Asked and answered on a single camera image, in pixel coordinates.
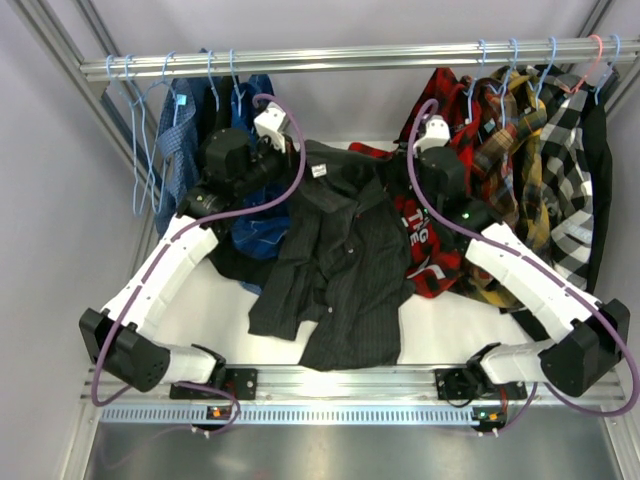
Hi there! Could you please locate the yellow brown plaid shirt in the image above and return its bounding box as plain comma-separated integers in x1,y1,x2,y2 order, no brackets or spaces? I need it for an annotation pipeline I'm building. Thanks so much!
452,64,551,309

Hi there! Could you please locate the red black plaid shirt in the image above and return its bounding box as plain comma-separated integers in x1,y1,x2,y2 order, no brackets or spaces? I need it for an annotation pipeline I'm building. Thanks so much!
348,142,462,298

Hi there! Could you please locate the blue plaid shirt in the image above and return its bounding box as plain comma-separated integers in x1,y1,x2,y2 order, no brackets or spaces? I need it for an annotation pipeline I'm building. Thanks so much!
227,73,294,296

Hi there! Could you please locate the purple cable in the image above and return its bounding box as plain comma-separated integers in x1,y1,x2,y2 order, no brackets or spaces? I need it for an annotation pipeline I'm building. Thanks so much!
89,93,307,441
405,98,640,436

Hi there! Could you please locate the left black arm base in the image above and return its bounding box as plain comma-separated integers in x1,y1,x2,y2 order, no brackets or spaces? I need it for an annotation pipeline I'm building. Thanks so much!
169,344,258,400

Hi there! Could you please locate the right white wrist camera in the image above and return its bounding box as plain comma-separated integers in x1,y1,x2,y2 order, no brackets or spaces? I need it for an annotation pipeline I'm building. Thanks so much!
413,115,451,154

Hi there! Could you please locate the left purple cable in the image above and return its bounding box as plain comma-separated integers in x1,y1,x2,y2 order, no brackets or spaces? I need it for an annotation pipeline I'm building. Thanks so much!
89,93,307,441

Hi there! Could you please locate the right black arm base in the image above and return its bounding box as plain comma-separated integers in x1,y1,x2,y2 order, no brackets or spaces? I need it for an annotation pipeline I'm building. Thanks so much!
434,367,528,406

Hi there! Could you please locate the aluminium hanging rail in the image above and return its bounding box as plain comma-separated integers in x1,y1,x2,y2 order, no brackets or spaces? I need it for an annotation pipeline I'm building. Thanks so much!
80,37,639,82

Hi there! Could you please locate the black hanging garment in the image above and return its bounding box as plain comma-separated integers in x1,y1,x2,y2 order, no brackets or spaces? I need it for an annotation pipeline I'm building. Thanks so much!
196,77,276,295

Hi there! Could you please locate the black white plaid shirt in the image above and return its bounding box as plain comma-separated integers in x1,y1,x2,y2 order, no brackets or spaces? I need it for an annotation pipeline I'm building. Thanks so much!
526,66,595,290

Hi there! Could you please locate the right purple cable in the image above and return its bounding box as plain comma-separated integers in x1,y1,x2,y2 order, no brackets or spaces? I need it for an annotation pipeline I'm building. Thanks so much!
405,98,640,436

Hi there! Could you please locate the aluminium front rail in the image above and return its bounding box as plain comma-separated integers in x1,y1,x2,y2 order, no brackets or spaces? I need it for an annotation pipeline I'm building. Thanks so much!
82,363,629,426

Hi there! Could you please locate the light blue wire hanger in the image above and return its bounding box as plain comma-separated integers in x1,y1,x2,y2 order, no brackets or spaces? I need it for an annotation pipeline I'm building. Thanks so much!
124,55,167,217

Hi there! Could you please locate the light blue empty hanger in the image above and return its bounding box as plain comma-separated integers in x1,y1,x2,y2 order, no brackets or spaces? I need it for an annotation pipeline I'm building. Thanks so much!
104,54,166,201

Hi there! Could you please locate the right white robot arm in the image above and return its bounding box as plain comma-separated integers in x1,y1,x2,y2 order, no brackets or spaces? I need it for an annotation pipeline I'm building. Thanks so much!
387,146,630,398

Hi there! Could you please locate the dark grey pinstripe shirt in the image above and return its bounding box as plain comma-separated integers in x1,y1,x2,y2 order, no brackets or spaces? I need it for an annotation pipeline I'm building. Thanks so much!
248,140,414,371

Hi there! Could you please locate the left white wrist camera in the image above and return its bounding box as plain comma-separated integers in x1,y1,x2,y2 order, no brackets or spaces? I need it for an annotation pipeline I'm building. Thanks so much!
254,102,289,153

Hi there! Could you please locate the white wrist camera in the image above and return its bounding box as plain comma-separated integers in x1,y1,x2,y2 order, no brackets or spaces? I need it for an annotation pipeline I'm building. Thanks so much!
254,102,289,153
413,115,451,154

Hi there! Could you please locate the red plaid hanging shirt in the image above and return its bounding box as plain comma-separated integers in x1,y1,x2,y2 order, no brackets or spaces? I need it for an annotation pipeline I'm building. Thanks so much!
394,67,483,199

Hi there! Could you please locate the pink hanger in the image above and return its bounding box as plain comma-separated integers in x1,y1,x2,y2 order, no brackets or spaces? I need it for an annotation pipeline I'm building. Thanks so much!
562,34,605,95

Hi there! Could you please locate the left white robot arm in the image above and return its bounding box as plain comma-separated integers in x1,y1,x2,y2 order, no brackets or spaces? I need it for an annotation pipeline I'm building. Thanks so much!
79,127,304,392

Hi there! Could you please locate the light blue checked shirt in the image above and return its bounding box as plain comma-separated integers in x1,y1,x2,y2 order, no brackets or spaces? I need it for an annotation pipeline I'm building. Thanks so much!
155,78,207,237

